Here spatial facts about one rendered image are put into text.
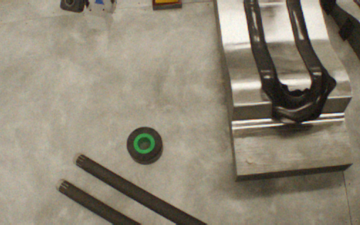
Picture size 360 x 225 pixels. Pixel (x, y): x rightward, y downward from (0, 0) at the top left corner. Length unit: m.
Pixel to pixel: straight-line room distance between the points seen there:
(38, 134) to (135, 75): 0.28
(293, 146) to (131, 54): 0.46
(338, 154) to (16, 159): 0.75
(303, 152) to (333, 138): 0.08
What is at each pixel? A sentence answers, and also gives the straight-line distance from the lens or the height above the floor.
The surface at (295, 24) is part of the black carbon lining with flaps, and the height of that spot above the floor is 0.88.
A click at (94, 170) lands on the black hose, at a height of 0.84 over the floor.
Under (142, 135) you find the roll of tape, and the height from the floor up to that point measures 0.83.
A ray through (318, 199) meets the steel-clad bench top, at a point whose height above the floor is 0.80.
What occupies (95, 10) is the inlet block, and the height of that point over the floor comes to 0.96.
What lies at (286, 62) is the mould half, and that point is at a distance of 0.92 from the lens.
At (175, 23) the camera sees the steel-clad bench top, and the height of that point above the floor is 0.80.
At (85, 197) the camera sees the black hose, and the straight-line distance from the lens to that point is 0.90.
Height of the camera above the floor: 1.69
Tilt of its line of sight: 67 degrees down
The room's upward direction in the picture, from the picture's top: 8 degrees counter-clockwise
